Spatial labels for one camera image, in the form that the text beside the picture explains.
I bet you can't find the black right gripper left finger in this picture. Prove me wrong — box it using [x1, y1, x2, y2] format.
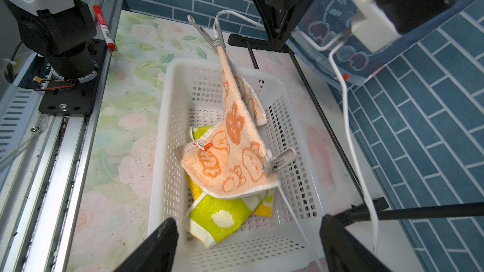
[115, 218, 179, 271]

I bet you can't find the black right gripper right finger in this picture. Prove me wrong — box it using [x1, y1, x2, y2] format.
[320, 214, 390, 272]

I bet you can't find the yellow green towel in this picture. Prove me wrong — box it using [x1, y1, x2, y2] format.
[183, 125, 275, 248]

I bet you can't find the white wire hanger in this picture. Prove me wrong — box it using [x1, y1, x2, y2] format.
[213, 9, 379, 272]

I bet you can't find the beige clothespin orange towel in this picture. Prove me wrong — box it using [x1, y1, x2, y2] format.
[263, 147, 297, 176]
[187, 15, 226, 52]

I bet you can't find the orange bunny towel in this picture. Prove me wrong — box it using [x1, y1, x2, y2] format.
[175, 48, 279, 200]

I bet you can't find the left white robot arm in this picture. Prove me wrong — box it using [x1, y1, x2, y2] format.
[2, 0, 314, 83]

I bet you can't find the blue bear towel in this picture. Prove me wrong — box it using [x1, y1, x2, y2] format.
[287, 0, 476, 88]

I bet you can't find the white perforated plastic basket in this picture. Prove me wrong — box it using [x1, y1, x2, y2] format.
[149, 59, 325, 271]

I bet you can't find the black clothes rack frame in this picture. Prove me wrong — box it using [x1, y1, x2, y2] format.
[227, 33, 484, 227]

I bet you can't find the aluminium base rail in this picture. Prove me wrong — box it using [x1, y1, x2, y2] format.
[0, 0, 126, 272]

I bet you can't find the red marker on rail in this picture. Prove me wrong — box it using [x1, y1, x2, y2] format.
[93, 5, 116, 51]

